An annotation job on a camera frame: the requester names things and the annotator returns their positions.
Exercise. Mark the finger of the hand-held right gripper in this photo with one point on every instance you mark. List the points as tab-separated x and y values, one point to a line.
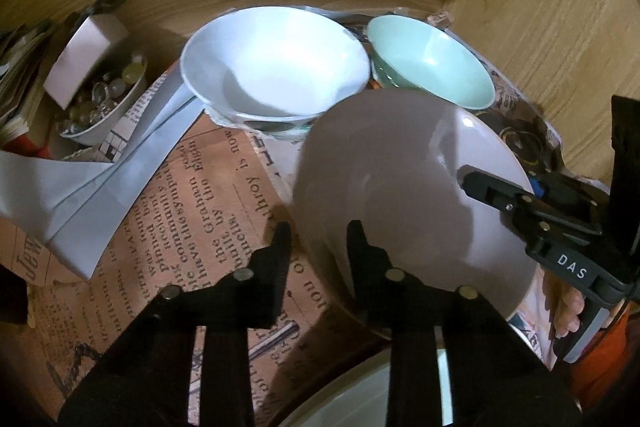
560	202
495	192

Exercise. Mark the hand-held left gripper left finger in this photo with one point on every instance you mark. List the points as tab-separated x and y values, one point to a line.
272	277

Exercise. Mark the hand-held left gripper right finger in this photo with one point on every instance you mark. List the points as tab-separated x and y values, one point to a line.
367	287

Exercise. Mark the pink bowl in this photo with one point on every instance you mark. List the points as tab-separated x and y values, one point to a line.
400	177

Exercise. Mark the mint green plate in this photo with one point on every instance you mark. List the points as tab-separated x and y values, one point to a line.
345	402

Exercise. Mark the mint green bowl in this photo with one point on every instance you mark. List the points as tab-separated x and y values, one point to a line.
435	57

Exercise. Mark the white bowl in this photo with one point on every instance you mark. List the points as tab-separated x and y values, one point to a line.
280	57

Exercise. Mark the person's right hand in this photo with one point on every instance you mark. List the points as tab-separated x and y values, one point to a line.
565	307

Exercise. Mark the orange garment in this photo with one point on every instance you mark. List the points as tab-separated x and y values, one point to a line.
605	357

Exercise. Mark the newspaper print paper mat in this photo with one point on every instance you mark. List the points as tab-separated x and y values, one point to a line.
200	207

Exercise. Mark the small patterned dish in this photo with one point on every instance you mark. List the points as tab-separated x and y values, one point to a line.
272	127

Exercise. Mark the white paper sheet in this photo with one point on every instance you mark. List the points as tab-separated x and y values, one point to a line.
100	187

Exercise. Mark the small bowl of beads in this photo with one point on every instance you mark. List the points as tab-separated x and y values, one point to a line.
100	128

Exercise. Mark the white card box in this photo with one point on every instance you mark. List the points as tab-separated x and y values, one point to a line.
82	57

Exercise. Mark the stack of newspapers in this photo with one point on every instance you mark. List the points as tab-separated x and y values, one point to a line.
20	77

